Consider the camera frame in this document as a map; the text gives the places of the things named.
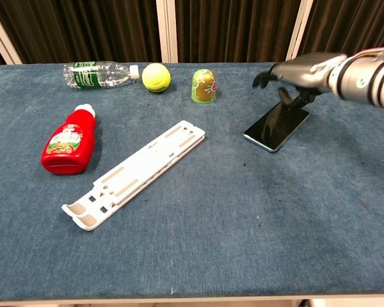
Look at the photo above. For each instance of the dark brown curtain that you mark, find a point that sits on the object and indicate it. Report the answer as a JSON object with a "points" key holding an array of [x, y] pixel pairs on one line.
{"points": [[233, 28]]}

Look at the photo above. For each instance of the white folding laptop stand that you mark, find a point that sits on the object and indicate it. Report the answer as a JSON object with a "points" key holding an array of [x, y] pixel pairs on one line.
{"points": [[140, 169]]}

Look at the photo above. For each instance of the white partition frame post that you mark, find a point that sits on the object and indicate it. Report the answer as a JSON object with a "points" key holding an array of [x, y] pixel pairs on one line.
{"points": [[298, 32], [1, 36], [167, 30]]}

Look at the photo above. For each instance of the yellow tennis ball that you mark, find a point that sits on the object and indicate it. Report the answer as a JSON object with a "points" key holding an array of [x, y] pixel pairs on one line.
{"points": [[156, 78]]}

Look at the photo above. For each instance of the green dome-shaped container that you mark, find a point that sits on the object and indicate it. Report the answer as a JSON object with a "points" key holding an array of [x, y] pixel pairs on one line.
{"points": [[204, 87]]}

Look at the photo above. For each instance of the light blue smartphone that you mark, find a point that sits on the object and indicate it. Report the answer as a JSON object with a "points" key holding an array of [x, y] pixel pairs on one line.
{"points": [[275, 126]]}

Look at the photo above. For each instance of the blue table cloth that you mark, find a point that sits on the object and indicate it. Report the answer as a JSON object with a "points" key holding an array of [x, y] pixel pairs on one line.
{"points": [[211, 208]]}

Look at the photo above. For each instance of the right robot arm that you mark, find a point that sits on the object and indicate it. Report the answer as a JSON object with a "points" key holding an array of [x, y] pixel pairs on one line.
{"points": [[366, 80]]}

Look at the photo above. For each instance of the red ketchup bottle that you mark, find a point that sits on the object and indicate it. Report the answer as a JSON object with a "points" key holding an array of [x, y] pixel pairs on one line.
{"points": [[68, 142]]}

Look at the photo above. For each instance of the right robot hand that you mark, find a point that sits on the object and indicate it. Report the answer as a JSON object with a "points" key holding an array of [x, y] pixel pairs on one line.
{"points": [[302, 73]]}

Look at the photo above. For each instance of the clear plastic water bottle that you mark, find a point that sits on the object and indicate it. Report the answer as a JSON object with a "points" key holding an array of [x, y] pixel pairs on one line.
{"points": [[96, 75]]}

